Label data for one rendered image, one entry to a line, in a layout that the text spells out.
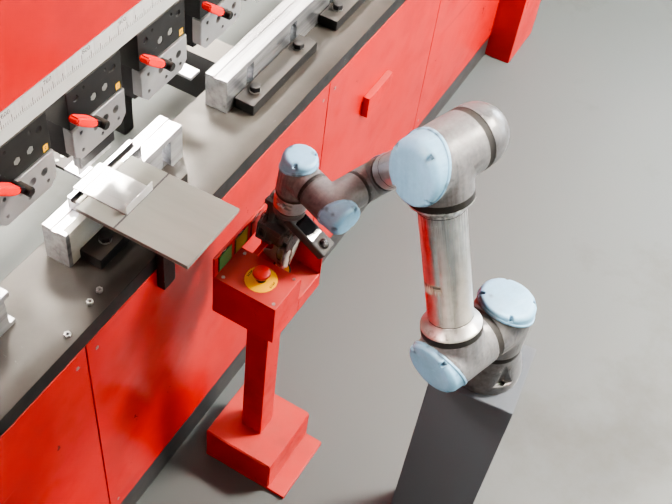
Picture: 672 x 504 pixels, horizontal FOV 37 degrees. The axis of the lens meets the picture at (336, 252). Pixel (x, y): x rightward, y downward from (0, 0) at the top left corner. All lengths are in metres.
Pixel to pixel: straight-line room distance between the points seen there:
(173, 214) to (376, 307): 1.28
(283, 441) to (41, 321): 0.93
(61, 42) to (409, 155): 0.59
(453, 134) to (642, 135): 2.41
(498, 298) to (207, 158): 0.75
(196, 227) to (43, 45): 0.49
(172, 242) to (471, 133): 0.63
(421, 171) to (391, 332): 1.53
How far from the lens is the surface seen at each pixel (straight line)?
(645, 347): 3.29
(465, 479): 2.32
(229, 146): 2.30
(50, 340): 1.97
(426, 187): 1.60
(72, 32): 1.74
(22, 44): 1.64
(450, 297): 1.77
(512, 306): 1.92
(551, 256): 3.42
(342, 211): 1.94
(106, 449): 2.37
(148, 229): 1.96
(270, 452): 2.69
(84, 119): 1.78
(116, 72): 1.88
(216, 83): 2.34
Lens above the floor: 2.46
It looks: 49 degrees down
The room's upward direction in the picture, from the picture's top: 9 degrees clockwise
